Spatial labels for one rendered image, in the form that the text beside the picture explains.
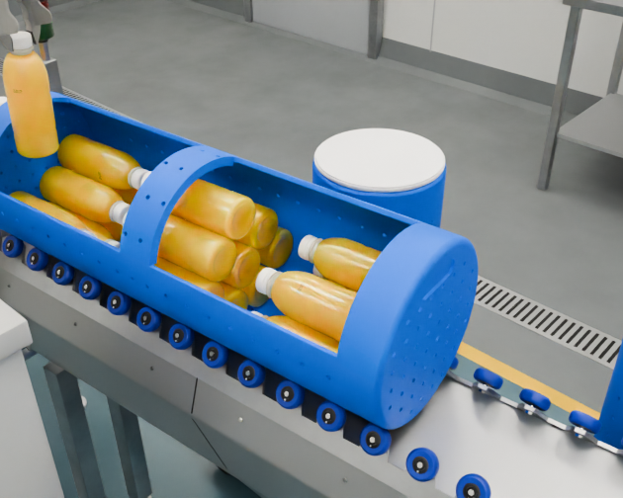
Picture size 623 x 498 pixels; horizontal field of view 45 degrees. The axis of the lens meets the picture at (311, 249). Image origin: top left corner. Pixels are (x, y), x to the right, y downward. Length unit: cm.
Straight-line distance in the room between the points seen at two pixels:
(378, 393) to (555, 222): 259
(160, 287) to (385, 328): 38
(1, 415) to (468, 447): 65
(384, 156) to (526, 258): 168
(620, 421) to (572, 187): 254
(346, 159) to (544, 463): 77
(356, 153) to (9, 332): 87
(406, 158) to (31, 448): 92
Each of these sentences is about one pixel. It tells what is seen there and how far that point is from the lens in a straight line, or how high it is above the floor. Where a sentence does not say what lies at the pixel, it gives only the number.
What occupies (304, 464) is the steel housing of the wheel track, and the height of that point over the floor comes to 87.
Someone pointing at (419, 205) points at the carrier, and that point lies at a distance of 155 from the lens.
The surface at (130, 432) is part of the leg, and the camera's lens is 204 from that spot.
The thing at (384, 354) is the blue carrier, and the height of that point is 115.
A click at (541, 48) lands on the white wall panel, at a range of 455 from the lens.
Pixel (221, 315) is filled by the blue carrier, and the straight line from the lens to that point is 108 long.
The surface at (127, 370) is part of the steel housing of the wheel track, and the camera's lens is 139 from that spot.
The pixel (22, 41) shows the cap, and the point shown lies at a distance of 133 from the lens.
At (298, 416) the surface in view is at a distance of 116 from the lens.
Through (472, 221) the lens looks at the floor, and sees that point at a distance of 341.
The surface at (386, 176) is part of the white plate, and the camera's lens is 155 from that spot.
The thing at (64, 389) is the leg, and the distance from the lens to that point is 180.
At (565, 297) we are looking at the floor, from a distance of 304.
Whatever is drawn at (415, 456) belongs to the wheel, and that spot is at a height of 97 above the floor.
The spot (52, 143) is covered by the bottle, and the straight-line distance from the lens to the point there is 139.
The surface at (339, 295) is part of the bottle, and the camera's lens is 103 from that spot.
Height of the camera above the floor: 178
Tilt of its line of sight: 34 degrees down
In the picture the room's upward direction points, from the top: straight up
